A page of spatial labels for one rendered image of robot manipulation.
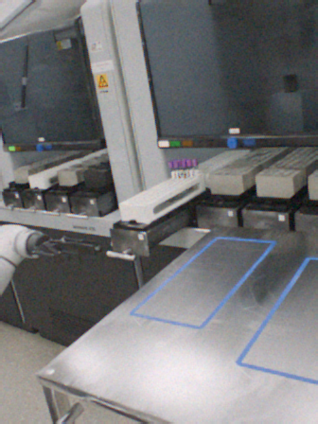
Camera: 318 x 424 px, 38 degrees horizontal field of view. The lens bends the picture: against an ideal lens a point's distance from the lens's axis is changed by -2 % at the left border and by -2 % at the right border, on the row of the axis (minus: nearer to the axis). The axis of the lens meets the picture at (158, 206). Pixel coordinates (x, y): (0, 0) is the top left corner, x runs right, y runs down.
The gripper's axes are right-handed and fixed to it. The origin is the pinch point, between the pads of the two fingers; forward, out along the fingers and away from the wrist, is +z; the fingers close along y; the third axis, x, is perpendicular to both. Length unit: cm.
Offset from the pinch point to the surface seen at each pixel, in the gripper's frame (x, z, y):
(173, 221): -4.8, 21.5, 17.8
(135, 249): -1.0, 16.8, 5.7
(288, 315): -7, 71, -19
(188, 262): -7.6, 44.7, -8.2
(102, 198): -5.5, -18.7, 30.3
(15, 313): 59, -96, 27
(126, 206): -11.7, 12.8, 9.2
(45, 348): 74, -78, 28
